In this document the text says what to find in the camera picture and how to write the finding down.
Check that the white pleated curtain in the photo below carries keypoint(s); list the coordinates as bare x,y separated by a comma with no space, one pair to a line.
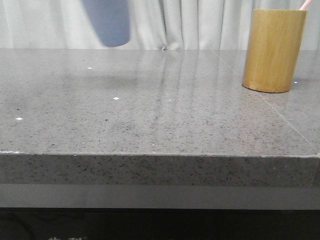
154,24

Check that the bamboo wooden cylinder holder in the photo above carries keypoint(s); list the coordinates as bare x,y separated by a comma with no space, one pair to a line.
273,48

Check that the blue plastic cup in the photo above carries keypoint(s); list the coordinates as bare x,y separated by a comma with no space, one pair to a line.
110,20

